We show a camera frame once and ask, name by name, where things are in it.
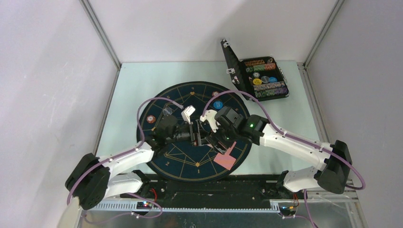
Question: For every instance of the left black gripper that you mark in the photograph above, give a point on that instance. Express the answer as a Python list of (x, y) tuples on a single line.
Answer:
[(195, 136)]

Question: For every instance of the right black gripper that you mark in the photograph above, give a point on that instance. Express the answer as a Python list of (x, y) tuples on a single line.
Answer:
[(215, 137)]

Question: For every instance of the clear dealer button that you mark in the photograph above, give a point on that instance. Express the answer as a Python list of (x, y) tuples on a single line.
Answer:
[(167, 111)]

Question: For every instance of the blue small blind button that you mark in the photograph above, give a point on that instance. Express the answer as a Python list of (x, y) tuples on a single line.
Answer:
[(217, 104)]

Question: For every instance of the pink dealt card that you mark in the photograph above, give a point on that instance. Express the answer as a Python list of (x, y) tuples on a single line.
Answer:
[(224, 160)]

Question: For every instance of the pink playing card deck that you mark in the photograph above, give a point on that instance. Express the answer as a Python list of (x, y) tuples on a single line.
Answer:
[(229, 150)]

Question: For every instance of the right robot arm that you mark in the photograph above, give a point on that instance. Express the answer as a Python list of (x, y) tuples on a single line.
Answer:
[(330, 163)]

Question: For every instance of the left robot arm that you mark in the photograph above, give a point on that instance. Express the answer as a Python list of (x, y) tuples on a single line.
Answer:
[(94, 178)]

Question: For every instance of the round dark poker mat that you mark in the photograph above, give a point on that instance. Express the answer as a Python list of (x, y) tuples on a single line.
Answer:
[(184, 162)]

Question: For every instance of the yellow button in case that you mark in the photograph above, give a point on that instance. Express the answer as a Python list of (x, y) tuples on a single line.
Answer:
[(257, 81)]

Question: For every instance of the black poker chip case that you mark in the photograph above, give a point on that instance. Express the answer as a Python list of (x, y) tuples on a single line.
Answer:
[(261, 77)]

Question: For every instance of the blue button in case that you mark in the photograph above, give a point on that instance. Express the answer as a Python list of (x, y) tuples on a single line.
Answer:
[(273, 80)]

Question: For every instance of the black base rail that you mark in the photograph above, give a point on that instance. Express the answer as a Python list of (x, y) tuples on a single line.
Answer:
[(231, 192)]

